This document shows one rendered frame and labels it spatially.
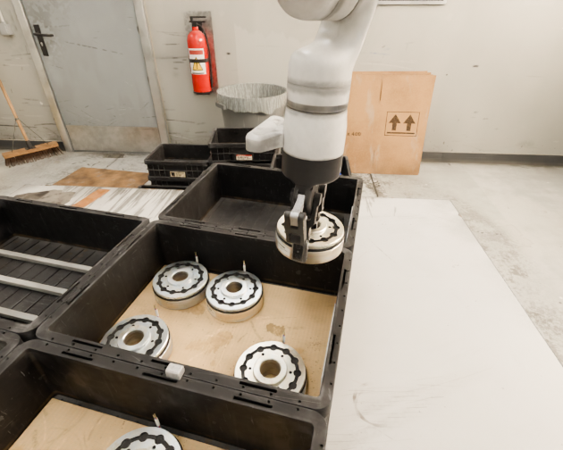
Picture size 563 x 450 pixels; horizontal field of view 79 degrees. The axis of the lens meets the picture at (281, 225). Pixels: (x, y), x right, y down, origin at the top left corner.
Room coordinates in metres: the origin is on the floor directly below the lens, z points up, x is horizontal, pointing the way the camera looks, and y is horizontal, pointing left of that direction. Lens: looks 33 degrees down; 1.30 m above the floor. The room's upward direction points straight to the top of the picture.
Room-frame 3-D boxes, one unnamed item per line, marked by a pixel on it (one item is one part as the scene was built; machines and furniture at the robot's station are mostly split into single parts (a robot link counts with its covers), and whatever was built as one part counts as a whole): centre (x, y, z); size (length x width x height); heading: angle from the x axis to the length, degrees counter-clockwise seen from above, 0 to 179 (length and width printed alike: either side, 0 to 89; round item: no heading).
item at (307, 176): (0.40, -0.04, 1.11); 0.08 x 0.08 x 0.09
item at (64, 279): (0.49, 0.49, 0.87); 0.40 x 0.30 x 0.11; 75
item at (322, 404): (0.39, 0.10, 0.92); 0.40 x 0.30 x 0.02; 75
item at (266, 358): (0.29, 0.02, 0.86); 0.05 x 0.05 x 0.01
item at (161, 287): (0.49, 0.19, 0.86); 0.10 x 0.10 x 0.01
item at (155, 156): (2.07, 0.62, 0.31); 0.40 x 0.30 x 0.34; 86
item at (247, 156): (2.05, 0.23, 0.37); 0.42 x 0.34 x 0.46; 86
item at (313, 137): (0.41, -0.02, 1.18); 0.11 x 0.09 x 0.06; 71
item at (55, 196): (1.05, 0.86, 0.71); 0.22 x 0.19 x 0.01; 86
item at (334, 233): (0.43, -0.04, 1.01); 0.10 x 0.10 x 0.01
